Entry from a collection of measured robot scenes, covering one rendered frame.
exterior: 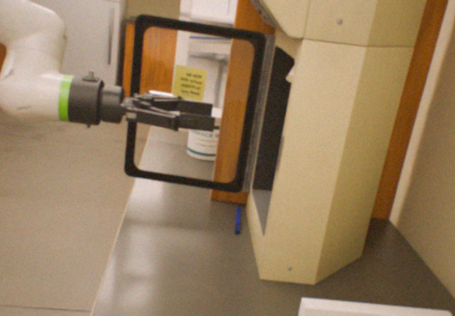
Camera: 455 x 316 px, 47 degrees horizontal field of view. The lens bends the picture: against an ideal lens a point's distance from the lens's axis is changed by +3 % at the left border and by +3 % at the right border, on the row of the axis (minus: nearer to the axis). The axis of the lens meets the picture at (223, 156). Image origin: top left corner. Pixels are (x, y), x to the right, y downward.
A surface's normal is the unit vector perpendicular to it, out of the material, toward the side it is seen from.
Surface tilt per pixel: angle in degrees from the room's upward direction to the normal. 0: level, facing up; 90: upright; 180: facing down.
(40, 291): 0
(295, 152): 90
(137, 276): 0
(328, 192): 90
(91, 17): 90
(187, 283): 0
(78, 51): 90
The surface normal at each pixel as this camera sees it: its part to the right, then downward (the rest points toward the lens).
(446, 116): -0.99, -0.11
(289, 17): 0.05, 0.32
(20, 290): 0.14, -0.94
